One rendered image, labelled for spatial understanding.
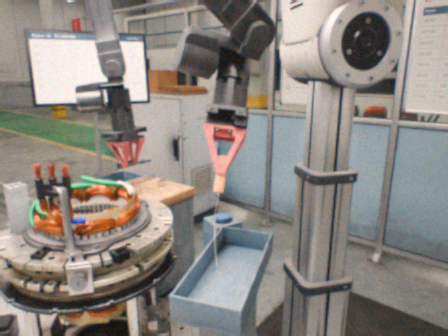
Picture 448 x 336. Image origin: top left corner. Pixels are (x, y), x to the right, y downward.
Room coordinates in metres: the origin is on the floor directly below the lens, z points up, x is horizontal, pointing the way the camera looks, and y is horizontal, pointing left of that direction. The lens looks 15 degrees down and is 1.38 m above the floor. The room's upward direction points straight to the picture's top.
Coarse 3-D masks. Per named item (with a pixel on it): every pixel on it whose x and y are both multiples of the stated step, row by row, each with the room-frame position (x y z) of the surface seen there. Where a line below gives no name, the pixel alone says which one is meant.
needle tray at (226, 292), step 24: (216, 240) 0.62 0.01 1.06; (240, 240) 0.65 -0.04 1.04; (264, 240) 0.63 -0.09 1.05; (240, 264) 0.58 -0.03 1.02; (264, 264) 0.56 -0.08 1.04; (192, 288) 0.50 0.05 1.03; (216, 288) 0.51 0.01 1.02; (240, 288) 0.51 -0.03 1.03; (192, 312) 0.42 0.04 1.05; (216, 312) 0.41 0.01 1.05; (240, 312) 0.40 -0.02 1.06
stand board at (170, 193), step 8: (136, 184) 0.95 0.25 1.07; (144, 184) 0.95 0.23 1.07; (152, 184) 0.95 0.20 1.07; (168, 184) 0.95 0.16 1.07; (176, 184) 0.95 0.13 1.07; (144, 192) 0.88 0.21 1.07; (152, 192) 0.88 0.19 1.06; (160, 192) 0.88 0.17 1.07; (168, 192) 0.88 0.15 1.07; (176, 192) 0.88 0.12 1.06; (184, 192) 0.89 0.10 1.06; (192, 192) 0.91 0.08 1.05; (160, 200) 0.82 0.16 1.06; (168, 200) 0.84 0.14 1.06; (176, 200) 0.86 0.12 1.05
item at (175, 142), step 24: (168, 96) 2.94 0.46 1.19; (192, 96) 2.97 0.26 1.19; (144, 120) 3.16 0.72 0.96; (168, 120) 2.95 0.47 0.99; (192, 120) 2.96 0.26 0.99; (144, 144) 3.18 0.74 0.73; (168, 144) 2.96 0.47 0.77; (192, 144) 2.95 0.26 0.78; (216, 144) 3.20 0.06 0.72; (144, 168) 3.19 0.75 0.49; (168, 168) 2.96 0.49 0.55; (192, 168) 2.95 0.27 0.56
